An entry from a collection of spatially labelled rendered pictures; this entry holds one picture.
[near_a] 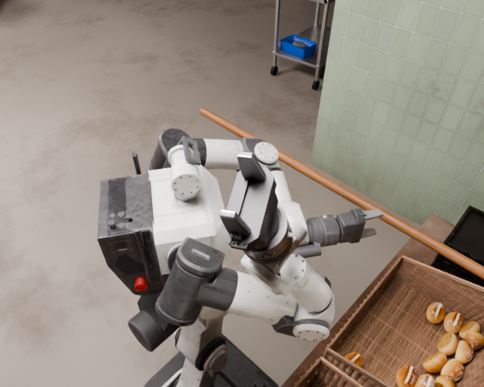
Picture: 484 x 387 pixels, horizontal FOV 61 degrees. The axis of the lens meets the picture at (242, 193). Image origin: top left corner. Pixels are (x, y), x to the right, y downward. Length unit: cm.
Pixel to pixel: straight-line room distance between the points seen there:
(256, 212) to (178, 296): 37
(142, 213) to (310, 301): 43
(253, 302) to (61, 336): 177
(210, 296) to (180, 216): 21
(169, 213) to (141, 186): 12
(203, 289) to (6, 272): 218
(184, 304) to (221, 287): 8
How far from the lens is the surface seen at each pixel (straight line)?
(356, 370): 151
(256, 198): 56
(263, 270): 70
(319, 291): 85
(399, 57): 256
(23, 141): 394
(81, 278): 271
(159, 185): 104
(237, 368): 207
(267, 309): 90
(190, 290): 85
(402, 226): 128
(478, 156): 261
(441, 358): 173
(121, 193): 104
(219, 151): 120
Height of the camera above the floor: 210
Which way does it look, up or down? 44 degrees down
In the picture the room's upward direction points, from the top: straight up
